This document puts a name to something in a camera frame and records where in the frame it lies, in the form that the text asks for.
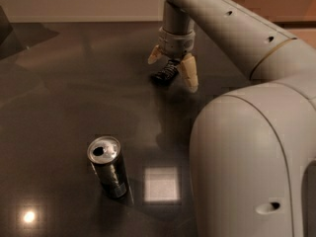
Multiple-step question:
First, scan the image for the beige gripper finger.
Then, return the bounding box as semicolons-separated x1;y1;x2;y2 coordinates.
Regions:
178;53;198;93
147;45;163;64

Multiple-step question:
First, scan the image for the black rxbar chocolate wrapper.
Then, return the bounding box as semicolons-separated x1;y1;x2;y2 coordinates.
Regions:
150;60;180;87

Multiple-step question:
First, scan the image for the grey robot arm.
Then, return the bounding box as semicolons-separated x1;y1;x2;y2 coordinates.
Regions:
148;0;316;237

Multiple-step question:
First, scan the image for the dark aluminium drink can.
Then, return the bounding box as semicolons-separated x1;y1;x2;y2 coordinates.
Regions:
87;136;128;198

